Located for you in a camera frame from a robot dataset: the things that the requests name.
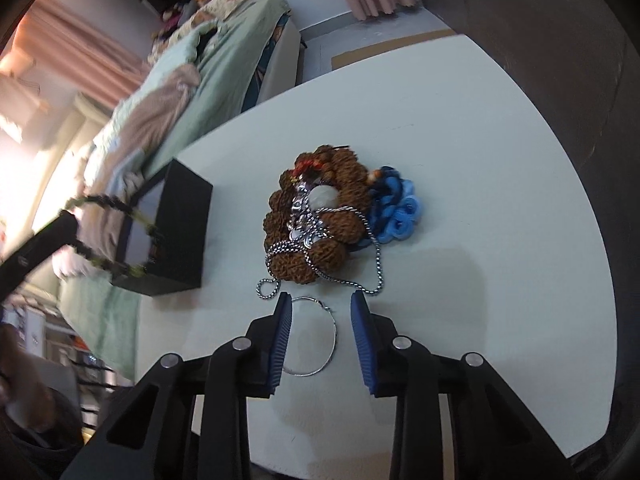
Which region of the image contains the silver chain necklace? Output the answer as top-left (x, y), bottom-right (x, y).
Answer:
top-left (256, 182), bottom-right (387, 302)

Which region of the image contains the brown seed bead bracelet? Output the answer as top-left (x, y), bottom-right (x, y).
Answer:
top-left (263, 144), bottom-right (376, 283)

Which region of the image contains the bed with green blanket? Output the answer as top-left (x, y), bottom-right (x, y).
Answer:
top-left (55, 0), bottom-right (291, 381)

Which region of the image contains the person's left hand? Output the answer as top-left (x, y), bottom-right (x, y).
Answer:
top-left (0, 322), bottom-right (56, 433)

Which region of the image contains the green bead bracelet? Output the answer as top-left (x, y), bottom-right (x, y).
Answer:
top-left (62, 194), bottom-right (163, 277)

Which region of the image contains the black jewelry box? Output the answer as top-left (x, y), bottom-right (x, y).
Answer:
top-left (111, 158), bottom-right (214, 297)

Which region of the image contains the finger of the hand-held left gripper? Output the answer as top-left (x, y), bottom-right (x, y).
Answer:
top-left (0, 210), bottom-right (80, 306)

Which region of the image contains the silver hoop bangle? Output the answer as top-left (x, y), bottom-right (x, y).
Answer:
top-left (280, 297), bottom-right (339, 376)

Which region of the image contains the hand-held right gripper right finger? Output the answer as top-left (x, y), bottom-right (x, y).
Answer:
top-left (349, 290), bottom-right (581, 480)

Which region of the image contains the pink curtain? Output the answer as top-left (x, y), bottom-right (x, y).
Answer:
top-left (20, 0), bottom-right (151, 111)

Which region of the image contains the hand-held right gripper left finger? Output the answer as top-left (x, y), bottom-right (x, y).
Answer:
top-left (59, 291), bottom-right (293, 480)

